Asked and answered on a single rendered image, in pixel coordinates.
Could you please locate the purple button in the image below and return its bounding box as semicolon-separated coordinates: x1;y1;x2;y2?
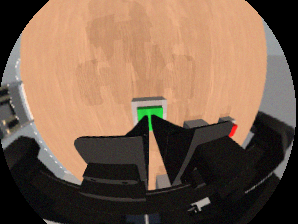
184;119;210;129

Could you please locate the green button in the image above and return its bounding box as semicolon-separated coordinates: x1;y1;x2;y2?
130;96;168;131

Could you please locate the red button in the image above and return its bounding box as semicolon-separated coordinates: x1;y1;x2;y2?
218;116;237;137

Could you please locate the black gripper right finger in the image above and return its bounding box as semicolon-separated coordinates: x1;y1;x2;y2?
152;115;234;186

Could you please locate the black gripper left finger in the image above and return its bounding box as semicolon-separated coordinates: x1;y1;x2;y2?
74;116;150;190

